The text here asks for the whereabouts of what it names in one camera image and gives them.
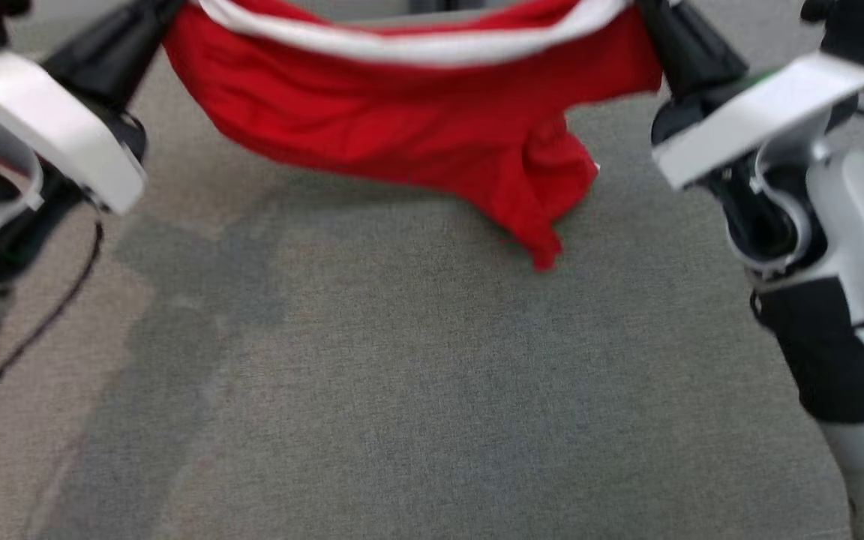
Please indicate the red shorts white waistband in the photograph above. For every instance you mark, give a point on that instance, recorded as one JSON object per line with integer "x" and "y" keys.
{"x": 402, "y": 112}

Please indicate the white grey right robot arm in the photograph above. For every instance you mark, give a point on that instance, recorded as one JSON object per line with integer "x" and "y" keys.
{"x": 852, "y": 225}

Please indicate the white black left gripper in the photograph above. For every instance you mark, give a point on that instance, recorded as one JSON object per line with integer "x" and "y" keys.
{"x": 49, "y": 112}

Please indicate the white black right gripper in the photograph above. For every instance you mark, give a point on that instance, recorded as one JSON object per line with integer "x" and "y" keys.
{"x": 762, "y": 112}

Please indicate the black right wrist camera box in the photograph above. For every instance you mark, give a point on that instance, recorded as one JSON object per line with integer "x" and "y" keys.
{"x": 859, "y": 30}

